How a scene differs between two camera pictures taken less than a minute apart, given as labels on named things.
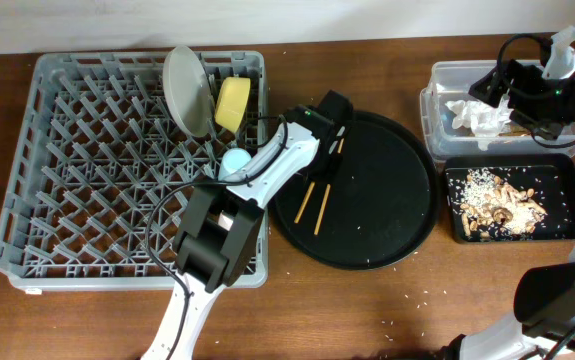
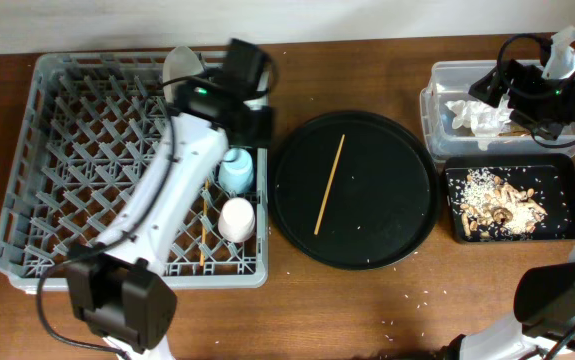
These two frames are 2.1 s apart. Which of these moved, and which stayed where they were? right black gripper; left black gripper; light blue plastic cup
Moved: left black gripper
Stayed: light blue plastic cup; right black gripper
